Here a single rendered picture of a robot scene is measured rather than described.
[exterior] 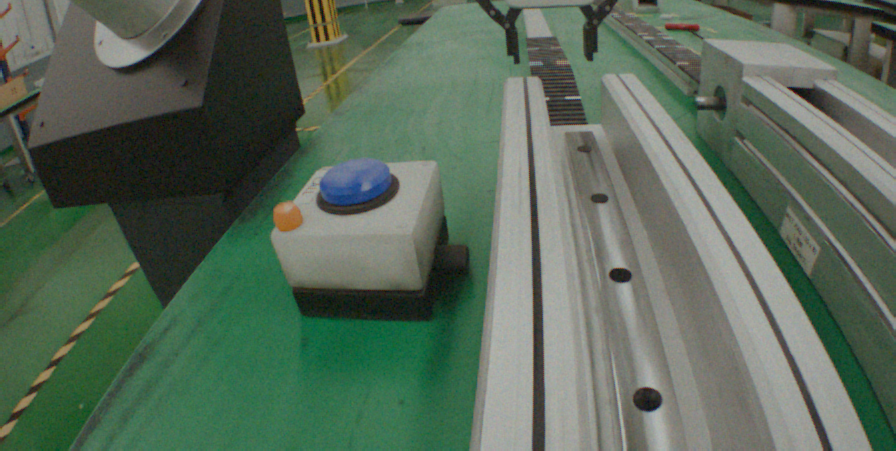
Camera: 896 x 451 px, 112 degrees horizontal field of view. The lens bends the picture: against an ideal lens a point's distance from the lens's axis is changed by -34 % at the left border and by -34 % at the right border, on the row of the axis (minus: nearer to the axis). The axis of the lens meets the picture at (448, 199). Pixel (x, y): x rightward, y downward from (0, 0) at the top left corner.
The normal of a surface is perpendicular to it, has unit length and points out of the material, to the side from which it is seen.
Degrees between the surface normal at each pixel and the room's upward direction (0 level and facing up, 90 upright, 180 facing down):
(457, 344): 0
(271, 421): 0
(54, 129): 47
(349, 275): 90
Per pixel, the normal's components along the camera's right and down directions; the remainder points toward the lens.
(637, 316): -0.12, -0.86
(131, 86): -0.14, -0.22
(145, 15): 0.50, 0.83
